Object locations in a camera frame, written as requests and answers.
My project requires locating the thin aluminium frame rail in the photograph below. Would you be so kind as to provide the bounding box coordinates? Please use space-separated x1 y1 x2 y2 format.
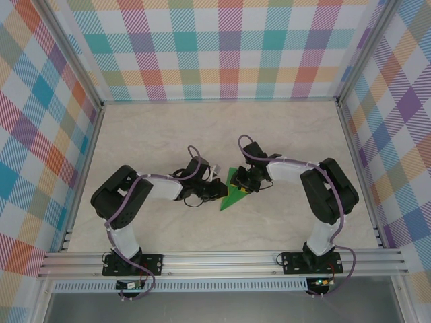
100 97 341 104

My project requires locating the white slotted cable duct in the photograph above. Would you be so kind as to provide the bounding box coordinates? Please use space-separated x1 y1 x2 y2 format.
53 277 309 293

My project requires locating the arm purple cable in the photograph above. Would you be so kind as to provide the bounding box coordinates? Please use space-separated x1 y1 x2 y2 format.
106 144 211 301
238 134 358 299

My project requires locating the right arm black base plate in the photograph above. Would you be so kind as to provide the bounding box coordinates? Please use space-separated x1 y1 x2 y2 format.
281 252 343 275

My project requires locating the green paper sheet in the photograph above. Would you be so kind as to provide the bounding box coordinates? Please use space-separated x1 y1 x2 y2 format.
218 167 254 213

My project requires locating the wide aluminium base rail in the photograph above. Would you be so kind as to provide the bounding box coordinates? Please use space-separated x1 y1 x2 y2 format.
36 248 410 279

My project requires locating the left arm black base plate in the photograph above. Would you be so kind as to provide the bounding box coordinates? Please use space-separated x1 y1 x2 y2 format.
102 254 164 277

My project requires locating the aluminium side rail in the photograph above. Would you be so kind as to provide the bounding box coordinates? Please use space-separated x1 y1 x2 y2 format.
335 100 387 249
59 102 106 253

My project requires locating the left gripper thin black cable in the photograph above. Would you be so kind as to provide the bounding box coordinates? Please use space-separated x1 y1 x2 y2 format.
183 196 205 209

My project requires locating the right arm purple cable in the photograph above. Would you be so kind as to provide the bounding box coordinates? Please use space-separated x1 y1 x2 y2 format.
238 134 358 299

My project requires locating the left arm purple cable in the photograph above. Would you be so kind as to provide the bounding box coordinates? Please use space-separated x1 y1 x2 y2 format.
106 144 211 301

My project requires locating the aluminium frame post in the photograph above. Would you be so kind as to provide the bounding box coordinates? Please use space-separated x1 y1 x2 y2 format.
335 0 407 107
39 0 104 110

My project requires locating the grey metal panel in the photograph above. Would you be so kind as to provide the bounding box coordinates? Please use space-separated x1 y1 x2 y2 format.
43 291 405 323

